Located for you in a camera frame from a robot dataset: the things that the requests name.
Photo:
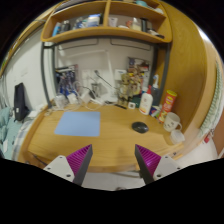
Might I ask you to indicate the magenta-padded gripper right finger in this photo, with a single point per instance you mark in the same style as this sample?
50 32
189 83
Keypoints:
166 165

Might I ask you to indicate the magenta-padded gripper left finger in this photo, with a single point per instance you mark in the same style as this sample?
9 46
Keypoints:
60 165

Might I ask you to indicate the black computer mouse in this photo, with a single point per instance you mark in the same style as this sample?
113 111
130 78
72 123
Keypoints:
140 127

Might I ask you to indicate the light blue mouse pad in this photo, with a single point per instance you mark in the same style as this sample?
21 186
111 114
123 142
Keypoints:
78 124

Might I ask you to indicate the white mug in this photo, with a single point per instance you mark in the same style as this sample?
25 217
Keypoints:
170 122

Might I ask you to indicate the blue small box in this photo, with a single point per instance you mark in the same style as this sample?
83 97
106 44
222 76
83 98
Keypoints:
154 111

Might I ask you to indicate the red chips can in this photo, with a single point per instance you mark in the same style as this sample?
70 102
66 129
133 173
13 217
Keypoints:
168 103

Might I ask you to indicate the clear plastic container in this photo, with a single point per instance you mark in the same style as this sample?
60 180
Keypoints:
60 101

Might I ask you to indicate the teal bedding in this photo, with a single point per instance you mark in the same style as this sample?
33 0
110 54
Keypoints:
6 130

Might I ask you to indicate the white red-pump lotion bottle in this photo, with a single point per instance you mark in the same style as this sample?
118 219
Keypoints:
146 103

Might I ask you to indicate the white charger block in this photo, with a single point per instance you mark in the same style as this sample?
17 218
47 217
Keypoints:
72 98

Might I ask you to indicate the small white cube clock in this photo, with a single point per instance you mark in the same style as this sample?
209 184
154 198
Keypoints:
132 105

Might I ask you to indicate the black bag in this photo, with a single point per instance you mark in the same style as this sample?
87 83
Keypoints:
20 101

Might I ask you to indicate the black flat bar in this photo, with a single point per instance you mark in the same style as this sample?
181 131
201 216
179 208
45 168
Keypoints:
120 106

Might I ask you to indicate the green striped cloth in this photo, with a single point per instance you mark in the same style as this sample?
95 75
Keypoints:
215 106

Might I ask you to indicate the stainless steel cup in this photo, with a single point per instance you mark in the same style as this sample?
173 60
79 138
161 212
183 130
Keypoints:
95 89

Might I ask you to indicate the blue model kit box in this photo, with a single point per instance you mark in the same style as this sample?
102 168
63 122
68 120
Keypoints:
66 80

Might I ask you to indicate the tan robot model figure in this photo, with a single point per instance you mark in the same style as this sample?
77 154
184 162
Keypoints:
128 88

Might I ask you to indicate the colourful printed box stack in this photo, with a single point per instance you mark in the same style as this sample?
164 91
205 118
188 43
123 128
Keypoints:
144 66

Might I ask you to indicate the wooden shelf unit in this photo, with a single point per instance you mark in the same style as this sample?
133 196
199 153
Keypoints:
106 31

